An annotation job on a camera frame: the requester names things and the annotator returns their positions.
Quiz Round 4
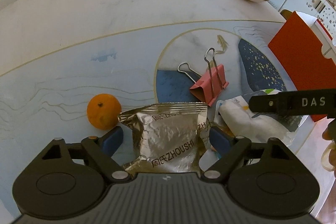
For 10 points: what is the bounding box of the red cardboard box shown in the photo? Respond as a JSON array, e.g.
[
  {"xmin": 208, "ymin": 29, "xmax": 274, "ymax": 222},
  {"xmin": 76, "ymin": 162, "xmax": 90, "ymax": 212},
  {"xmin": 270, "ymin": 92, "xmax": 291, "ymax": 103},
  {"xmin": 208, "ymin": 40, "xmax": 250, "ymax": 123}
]
[{"xmin": 268, "ymin": 11, "xmax": 336, "ymax": 123}]

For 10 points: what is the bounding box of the orange tangerine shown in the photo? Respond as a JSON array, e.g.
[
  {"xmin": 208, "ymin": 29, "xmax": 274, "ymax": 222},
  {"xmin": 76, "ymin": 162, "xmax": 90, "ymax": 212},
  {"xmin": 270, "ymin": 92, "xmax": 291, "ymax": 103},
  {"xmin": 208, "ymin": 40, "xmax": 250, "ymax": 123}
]
[{"xmin": 87, "ymin": 93, "xmax": 122, "ymax": 130}]

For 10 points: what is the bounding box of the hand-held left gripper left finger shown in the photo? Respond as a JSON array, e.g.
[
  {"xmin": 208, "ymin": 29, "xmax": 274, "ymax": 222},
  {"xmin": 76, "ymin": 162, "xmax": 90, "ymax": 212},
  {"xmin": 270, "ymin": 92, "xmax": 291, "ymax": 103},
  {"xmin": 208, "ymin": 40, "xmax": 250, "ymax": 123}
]
[{"xmin": 39, "ymin": 126, "xmax": 131, "ymax": 184}]

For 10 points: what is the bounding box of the white plastic bag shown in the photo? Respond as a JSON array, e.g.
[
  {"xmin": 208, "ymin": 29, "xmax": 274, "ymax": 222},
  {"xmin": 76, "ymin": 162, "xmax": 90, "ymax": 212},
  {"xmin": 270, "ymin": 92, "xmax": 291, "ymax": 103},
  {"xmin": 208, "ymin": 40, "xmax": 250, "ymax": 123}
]
[{"xmin": 214, "ymin": 89, "xmax": 298, "ymax": 147}]

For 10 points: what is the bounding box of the round marble desktop table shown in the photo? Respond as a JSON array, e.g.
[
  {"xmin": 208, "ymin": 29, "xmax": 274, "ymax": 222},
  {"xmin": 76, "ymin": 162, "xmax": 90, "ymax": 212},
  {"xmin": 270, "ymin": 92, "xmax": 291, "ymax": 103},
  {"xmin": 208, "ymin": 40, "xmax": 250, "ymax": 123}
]
[{"xmin": 0, "ymin": 0, "xmax": 331, "ymax": 224}]

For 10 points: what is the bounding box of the pink binder clip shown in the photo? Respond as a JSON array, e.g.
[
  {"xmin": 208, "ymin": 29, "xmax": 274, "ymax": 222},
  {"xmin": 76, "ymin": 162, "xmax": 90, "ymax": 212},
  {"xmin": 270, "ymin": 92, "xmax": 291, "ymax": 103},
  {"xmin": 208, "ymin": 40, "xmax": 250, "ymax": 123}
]
[{"xmin": 177, "ymin": 48, "xmax": 228, "ymax": 104}]

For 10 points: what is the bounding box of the silver foil snack packet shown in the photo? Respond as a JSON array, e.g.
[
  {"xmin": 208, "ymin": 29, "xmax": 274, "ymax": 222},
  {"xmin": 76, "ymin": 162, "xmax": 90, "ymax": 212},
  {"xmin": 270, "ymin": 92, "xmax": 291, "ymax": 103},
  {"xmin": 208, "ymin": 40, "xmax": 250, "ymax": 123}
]
[{"xmin": 117, "ymin": 102, "xmax": 210, "ymax": 180}]

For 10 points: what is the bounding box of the speckled white cabinet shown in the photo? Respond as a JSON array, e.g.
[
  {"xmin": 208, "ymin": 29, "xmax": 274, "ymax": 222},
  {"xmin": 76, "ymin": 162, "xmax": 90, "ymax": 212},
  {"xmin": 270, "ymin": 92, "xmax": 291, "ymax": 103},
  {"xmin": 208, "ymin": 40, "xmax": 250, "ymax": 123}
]
[{"xmin": 280, "ymin": 0, "xmax": 336, "ymax": 38}]

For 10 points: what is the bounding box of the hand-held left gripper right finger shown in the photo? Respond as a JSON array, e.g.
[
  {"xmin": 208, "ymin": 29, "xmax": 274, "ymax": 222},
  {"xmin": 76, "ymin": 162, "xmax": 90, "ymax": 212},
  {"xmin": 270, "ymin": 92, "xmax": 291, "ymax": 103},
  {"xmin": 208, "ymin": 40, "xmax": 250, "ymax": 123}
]
[{"xmin": 201, "ymin": 126, "xmax": 292, "ymax": 184}]

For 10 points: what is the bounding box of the person's right hand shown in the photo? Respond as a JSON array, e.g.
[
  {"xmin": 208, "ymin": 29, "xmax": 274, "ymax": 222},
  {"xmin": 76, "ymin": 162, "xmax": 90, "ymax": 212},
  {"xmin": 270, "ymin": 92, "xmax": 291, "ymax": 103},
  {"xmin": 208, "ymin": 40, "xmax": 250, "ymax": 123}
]
[{"xmin": 322, "ymin": 120, "xmax": 336, "ymax": 170}]

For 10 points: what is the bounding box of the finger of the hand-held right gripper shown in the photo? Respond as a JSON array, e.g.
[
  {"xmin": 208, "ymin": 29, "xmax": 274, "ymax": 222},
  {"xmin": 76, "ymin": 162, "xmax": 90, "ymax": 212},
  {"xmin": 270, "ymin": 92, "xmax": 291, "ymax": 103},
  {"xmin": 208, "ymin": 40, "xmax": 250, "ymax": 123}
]
[{"xmin": 249, "ymin": 92, "xmax": 283, "ymax": 113}]

